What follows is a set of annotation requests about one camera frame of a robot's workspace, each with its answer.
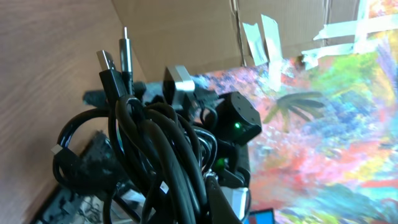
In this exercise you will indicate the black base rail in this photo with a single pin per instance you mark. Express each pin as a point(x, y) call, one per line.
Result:
point(63, 206)

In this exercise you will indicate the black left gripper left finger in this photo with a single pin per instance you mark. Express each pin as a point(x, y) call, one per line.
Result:
point(98, 156)

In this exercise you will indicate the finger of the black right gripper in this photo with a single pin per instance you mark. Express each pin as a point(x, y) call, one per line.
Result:
point(98, 99)

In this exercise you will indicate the cardboard box with tape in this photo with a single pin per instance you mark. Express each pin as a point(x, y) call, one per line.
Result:
point(208, 35)

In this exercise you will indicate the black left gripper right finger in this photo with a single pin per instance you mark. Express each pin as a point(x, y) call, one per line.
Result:
point(226, 205)

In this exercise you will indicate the colourful painted backdrop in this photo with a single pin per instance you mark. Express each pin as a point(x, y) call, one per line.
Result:
point(328, 150)

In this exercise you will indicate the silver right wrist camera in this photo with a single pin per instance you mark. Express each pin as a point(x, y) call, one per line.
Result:
point(178, 84)

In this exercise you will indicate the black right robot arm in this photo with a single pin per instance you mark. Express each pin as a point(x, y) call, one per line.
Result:
point(200, 124)

